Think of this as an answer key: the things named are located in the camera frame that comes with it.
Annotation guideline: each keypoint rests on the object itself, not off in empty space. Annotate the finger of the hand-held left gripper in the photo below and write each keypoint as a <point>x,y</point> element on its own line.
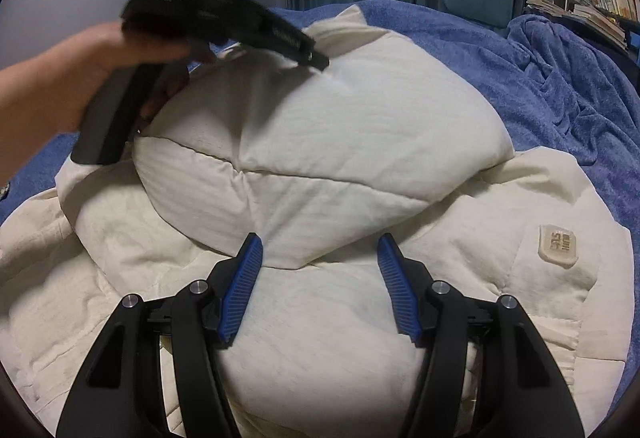
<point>280,38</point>

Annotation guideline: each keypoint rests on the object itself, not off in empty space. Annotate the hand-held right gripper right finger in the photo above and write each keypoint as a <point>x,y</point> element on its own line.
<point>397,283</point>

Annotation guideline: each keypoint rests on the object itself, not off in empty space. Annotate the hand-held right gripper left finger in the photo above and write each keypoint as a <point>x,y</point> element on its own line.
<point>245,283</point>

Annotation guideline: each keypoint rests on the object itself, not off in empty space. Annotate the cream white hooded jacket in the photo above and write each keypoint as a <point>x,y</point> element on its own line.
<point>325,143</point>

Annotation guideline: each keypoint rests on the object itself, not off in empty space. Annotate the person's left forearm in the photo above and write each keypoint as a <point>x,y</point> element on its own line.
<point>25,118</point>

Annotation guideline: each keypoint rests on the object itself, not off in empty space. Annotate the person's left hand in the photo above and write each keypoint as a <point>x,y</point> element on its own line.
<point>100,53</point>

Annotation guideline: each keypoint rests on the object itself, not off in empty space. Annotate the teal chair back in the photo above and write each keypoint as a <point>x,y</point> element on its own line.
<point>475,0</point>

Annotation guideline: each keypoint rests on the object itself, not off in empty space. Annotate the blue fleece blanket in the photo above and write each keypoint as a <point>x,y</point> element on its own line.
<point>500,68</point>

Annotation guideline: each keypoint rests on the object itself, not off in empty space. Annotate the stack of books and papers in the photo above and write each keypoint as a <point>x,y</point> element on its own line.
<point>590,20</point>

